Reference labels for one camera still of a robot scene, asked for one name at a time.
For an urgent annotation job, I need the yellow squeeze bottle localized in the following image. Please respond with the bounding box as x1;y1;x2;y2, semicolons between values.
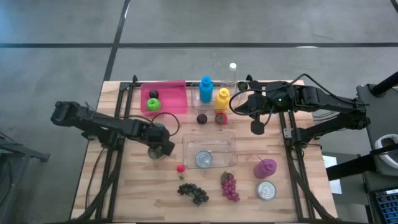
215;87;231;113

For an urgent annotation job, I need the silver tin can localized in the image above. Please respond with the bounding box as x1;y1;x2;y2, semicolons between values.
256;180;277;201

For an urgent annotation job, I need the gold tin can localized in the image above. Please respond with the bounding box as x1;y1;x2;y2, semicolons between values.
147;145;166;161

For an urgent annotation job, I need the pink plastic bin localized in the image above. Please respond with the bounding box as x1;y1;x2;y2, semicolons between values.
140;80;188;116

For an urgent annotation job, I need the purple squeeze bottle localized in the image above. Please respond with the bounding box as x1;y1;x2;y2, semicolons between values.
253;157;278;180

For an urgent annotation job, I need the black aluminium table frame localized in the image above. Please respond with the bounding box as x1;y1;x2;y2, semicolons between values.
70;74;338;224

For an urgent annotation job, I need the silver can blue label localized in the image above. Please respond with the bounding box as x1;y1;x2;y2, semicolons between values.
195;150;213;169

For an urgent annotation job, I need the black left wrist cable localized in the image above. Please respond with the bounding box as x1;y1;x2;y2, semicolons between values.
124;111;181;138

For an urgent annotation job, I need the dark grey side cart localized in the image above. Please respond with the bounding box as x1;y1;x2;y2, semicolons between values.
356;83;398;224

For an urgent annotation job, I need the dark toy grape bunch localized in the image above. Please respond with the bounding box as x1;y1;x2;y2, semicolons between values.
177;182;210;207

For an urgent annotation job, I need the clear bottle white cap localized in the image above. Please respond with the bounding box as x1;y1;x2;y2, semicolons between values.
223;62;240;85

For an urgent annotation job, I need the red toy strawberry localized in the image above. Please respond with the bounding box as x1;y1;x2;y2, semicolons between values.
215;112;228;126

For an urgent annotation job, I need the green toy apple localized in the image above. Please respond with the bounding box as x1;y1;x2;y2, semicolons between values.
146;98;162;112

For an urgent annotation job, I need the clear plastic bin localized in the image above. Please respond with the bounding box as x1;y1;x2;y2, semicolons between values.
190;81;241;115
182;131;239;169

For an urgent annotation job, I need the red toy grape bunch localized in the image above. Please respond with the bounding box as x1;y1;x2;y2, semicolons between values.
220;170;241;203

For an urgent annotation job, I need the grey metal cart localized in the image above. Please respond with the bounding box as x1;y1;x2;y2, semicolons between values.
0;133;50;224

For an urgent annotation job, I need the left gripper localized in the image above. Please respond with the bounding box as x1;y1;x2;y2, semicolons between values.
145;123;176;157

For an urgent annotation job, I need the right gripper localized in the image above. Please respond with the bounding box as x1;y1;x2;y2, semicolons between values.
233;80;276;136

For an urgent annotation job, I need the white paper sheet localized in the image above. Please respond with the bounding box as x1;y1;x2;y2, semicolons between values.
322;154;343;195

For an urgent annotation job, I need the brown cable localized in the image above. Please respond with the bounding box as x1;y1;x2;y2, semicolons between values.
84;146;106;208

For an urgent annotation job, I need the backlit keyboard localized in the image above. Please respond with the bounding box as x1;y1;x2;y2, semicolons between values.
374;188;398;224

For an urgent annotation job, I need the blue squeeze bottle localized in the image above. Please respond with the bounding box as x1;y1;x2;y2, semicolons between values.
198;75;215;103

